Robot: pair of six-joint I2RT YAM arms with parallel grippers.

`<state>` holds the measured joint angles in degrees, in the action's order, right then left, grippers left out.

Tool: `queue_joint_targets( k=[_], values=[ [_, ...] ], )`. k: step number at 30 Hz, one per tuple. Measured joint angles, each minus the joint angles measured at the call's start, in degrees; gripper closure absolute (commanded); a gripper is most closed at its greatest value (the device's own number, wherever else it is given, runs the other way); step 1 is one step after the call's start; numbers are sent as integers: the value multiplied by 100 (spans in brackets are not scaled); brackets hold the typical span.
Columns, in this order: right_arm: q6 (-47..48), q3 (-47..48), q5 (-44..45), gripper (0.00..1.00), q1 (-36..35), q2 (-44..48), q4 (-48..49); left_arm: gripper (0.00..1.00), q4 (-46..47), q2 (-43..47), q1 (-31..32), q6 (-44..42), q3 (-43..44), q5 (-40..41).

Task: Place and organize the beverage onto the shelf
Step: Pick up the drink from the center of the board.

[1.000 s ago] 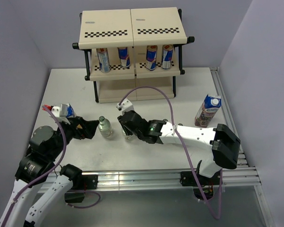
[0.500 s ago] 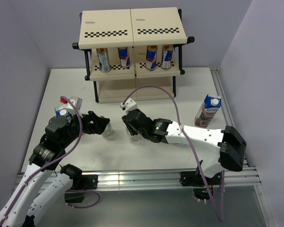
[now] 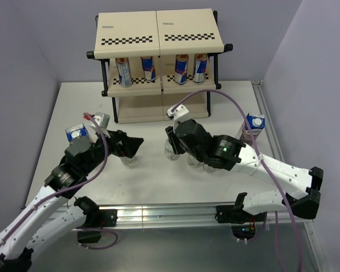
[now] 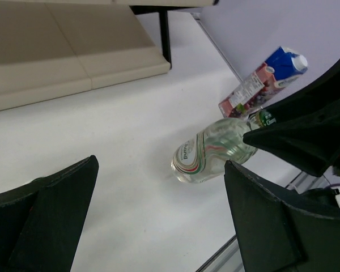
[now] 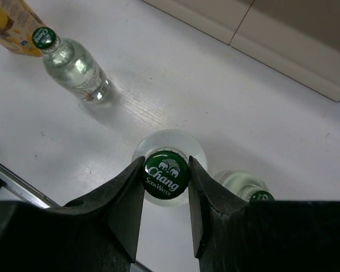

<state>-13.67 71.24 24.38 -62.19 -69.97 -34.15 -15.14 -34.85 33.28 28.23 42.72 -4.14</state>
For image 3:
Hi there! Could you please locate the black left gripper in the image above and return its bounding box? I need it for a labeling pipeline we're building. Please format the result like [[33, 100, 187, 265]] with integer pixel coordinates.
[[83, 126, 144, 174]]

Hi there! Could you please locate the clear glass bottle green cap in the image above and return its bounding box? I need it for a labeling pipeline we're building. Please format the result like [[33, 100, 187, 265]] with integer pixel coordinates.
[[187, 155, 204, 168], [120, 156, 136, 165], [164, 140, 180, 161], [203, 164, 217, 173]]

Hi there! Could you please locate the blue silver energy drink can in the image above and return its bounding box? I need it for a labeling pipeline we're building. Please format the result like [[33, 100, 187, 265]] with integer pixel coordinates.
[[174, 54, 189, 85], [193, 53, 207, 84]]

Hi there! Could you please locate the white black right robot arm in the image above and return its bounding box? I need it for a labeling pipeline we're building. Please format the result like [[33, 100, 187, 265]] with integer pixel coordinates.
[[165, 119, 324, 224]]

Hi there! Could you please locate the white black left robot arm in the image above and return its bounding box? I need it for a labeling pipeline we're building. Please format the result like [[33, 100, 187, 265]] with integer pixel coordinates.
[[0, 130, 144, 271]]

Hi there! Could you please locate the beige three-tier shelf rack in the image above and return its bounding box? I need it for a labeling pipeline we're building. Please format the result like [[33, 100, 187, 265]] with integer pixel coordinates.
[[87, 8, 233, 124]]

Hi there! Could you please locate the blue Fontana juice carton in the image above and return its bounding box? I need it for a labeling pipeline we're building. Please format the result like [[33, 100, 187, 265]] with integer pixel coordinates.
[[65, 124, 88, 142]]

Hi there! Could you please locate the blue purple berry juice carton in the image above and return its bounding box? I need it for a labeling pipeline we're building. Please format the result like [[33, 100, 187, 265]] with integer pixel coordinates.
[[236, 113, 265, 146]]

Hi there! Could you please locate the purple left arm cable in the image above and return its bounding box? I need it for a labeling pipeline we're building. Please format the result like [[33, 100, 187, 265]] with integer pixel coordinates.
[[0, 114, 108, 256]]

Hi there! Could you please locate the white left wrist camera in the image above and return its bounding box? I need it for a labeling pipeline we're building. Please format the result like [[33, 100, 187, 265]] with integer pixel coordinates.
[[83, 112, 110, 134]]

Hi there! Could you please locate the aluminium mounting rail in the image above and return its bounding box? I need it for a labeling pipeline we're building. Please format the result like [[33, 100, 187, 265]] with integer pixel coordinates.
[[31, 202, 309, 232]]

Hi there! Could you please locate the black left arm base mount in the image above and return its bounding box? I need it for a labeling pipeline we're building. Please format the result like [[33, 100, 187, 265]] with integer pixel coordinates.
[[75, 209, 118, 250]]

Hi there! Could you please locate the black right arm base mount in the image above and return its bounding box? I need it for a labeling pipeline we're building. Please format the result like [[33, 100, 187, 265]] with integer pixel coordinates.
[[215, 205, 267, 240]]

